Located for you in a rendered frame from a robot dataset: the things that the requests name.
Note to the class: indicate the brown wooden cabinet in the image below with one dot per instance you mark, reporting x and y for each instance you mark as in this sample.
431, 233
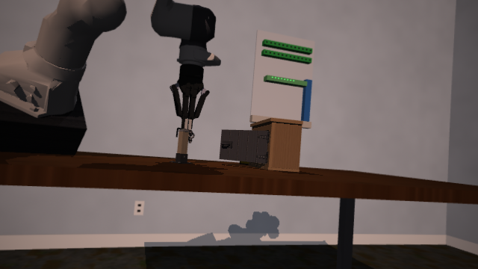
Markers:
272, 144

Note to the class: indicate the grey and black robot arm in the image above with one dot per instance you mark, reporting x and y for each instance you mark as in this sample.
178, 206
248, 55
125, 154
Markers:
43, 78

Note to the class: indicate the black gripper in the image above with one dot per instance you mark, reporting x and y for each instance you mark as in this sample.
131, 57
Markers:
190, 83

